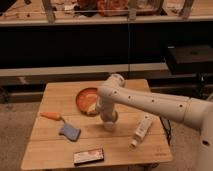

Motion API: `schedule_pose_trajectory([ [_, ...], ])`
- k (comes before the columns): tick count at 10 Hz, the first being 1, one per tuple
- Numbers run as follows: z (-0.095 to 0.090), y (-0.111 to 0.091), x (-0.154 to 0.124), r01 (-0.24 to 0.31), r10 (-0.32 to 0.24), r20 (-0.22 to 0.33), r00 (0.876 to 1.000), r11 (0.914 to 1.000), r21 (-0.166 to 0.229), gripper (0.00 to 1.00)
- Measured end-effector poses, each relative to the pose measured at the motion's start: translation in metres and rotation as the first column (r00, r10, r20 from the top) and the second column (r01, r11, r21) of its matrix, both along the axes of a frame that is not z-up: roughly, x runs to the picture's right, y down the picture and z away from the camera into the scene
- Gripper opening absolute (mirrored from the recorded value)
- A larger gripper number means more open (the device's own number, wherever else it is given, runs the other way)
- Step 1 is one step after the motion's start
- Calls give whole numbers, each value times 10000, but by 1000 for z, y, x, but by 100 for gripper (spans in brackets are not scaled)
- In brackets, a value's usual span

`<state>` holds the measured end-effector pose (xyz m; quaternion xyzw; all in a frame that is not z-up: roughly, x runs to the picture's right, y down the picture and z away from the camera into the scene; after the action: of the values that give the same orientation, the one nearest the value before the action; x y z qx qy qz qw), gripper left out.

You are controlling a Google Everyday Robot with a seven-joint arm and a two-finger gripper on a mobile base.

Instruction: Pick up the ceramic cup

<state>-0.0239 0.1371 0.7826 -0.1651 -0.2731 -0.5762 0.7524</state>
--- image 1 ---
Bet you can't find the white ceramic cup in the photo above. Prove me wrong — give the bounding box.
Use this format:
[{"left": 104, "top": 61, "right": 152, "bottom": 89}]
[{"left": 103, "top": 121, "right": 115, "bottom": 131}]

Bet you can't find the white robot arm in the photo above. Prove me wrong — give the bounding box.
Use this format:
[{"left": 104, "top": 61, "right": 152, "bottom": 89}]
[{"left": 94, "top": 74, "right": 213, "bottom": 171}]

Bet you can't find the orange round plate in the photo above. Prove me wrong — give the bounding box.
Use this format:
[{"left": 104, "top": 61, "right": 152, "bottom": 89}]
[{"left": 75, "top": 87, "right": 98, "bottom": 116}]

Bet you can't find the white tube bottle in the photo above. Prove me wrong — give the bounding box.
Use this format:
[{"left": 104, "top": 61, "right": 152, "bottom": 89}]
[{"left": 131, "top": 114, "right": 153, "bottom": 147}]

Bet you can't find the wooden folding table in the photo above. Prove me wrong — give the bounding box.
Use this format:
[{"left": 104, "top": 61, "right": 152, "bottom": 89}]
[{"left": 21, "top": 81, "right": 172, "bottom": 171}]

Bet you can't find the black box on right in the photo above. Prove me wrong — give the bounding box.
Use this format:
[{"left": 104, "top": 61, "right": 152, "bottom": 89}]
[{"left": 165, "top": 45, "right": 213, "bottom": 74}]

